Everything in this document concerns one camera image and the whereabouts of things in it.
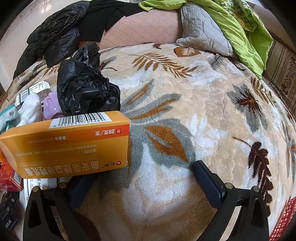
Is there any white medicine box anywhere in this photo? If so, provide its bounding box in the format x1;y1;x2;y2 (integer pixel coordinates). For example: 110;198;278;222
23;177;71;203

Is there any red cigarette pack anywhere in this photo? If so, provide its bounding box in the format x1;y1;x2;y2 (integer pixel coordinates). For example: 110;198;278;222
0;150;23;192

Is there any orange ointment box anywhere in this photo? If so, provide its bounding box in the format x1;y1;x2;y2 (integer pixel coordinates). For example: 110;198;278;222
1;111;130;178

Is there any mint green white sock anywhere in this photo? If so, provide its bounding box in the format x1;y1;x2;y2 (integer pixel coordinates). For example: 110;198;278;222
1;93;42;132

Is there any purple plastic wrapper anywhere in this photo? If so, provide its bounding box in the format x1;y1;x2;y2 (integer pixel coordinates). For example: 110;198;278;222
43;91;64;120

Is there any white cigarette box with barcode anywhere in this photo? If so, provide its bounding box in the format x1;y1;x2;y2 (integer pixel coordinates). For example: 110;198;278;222
15;81;50;106

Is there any black plastic bag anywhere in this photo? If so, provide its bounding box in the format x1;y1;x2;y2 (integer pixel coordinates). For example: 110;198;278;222
57;42;121;116

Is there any red plastic waste basket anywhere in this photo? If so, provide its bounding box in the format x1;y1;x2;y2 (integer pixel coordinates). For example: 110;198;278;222
269;197;295;241

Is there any brown striped headboard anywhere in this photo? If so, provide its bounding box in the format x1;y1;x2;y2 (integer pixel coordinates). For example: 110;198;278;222
263;40;295;116

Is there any black puffer jacket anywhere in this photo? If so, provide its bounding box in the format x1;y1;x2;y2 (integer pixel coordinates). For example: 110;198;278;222
13;1;89;78

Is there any green floral quilt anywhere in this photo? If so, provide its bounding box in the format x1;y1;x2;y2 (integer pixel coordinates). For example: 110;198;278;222
138;1;273;79

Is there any black cloth garment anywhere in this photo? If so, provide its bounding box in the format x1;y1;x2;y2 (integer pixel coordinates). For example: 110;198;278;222
78;1;144;42

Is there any grey quilted pillow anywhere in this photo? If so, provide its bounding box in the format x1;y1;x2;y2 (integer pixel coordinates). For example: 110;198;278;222
176;2;239;59

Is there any pink quilted mattress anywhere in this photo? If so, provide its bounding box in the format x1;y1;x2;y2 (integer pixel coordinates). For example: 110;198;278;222
78;9;183;50

